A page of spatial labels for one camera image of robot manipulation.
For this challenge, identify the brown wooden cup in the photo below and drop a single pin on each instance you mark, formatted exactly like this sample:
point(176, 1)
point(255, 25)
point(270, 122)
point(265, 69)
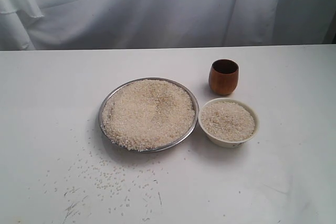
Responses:
point(223, 76)

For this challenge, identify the steel plate of rice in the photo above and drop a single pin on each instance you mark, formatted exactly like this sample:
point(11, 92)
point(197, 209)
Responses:
point(148, 115)

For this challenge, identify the white bowl of rice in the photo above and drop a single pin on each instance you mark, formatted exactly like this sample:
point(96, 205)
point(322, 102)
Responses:
point(227, 122)

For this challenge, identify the white backdrop curtain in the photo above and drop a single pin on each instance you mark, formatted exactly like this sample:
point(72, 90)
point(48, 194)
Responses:
point(126, 24)

